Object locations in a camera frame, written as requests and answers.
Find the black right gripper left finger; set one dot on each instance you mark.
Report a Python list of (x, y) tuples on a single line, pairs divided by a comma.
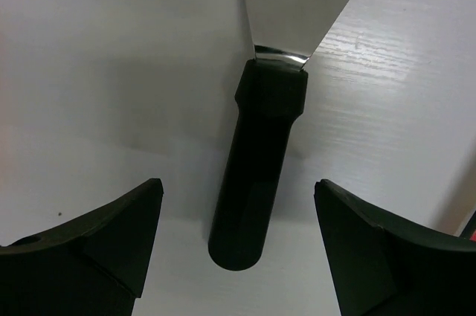
[(95, 264)]

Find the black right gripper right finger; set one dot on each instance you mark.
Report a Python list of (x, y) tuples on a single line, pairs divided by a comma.
[(384, 264)]

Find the black handled metal spatula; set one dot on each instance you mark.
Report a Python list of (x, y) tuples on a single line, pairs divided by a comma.
[(270, 97)]

